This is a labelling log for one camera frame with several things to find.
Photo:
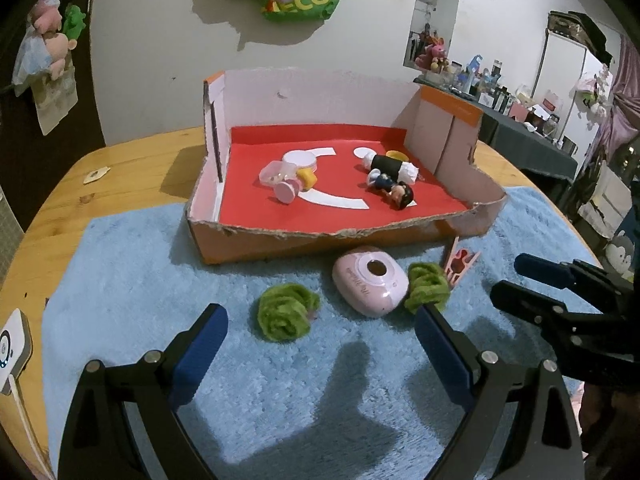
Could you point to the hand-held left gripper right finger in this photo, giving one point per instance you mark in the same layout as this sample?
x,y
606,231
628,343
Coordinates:
x,y
440,355

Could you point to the person's right forearm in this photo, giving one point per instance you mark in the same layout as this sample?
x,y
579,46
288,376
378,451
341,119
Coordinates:
x,y
610,420

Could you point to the pale pink plush toy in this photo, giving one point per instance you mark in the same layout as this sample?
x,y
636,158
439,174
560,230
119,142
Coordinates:
x,y
55,52

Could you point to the white cabinet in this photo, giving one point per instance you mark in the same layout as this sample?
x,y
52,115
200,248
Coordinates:
x,y
567,80

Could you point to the yellow-haired toy figurine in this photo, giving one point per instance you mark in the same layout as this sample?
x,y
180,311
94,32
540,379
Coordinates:
x,y
306,178

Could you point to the table with dark cloth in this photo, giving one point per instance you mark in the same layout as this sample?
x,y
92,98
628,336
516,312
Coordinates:
x,y
525,142

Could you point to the pink earbuds case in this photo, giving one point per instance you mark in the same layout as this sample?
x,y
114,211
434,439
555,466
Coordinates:
x,y
365,290

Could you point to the pink curtain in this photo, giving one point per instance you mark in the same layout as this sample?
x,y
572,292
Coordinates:
x,y
625,120

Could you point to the clutter of bottles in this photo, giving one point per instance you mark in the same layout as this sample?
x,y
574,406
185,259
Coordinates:
x,y
482,80

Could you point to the pink clothes clip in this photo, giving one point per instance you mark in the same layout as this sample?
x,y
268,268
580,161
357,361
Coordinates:
x,y
460,265

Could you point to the magenta plush toy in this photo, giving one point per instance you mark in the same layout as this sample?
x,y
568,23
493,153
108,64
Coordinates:
x,y
431,55

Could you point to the clear plastic container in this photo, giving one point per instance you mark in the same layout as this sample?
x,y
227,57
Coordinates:
x,y
272,172

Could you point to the dark-haired toy figurine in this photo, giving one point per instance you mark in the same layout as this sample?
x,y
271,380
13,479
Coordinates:
x,y
400,194

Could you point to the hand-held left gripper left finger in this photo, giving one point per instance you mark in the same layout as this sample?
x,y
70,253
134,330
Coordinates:
x,y
200,355

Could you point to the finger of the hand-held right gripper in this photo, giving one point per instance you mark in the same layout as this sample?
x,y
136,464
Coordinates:
x,y
525,305
542,270

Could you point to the white air conditioner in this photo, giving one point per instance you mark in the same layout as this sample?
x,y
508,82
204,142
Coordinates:
x,y
426,0

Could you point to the black and white toy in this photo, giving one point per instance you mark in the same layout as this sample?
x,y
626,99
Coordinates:
x,y
387,164

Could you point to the green fuzzy scrunchie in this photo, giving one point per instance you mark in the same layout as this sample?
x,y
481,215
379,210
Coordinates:
x,y
285,315
425,285

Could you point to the yellow bottle cap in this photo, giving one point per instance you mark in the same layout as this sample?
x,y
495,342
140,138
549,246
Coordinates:
x,y
396,154

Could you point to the cardboard box with red bottom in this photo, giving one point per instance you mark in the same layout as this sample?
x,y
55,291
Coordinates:
x,y
260,210

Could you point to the black bag on cabinet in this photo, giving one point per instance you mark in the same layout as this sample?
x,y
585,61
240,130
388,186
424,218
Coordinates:
x,y
582,32

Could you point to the small beige tag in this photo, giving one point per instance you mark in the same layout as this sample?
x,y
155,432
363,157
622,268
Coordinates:
x,y
96,174

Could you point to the grey face cushion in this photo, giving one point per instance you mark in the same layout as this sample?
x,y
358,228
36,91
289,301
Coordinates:
x,y
622,255

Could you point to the blue fluffy mat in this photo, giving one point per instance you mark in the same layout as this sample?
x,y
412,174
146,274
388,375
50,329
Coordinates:
x,y
125,270

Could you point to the white round lid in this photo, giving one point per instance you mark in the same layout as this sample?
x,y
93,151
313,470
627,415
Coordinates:
x,y
302,159

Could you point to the green plush toy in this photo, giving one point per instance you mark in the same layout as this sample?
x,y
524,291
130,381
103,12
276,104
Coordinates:
x,y
74,21

